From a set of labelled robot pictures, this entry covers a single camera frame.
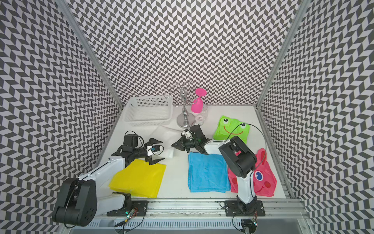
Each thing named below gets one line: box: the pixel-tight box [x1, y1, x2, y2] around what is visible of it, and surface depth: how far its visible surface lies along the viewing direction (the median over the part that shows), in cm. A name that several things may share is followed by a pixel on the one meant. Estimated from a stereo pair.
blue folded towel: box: [187, 152, 231, 193], surface depth 84 cm
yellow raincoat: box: [108, 158, 168, 198], surface depth 81 cm
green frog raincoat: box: [213, 115, 251, 144], surface depth 105 cm
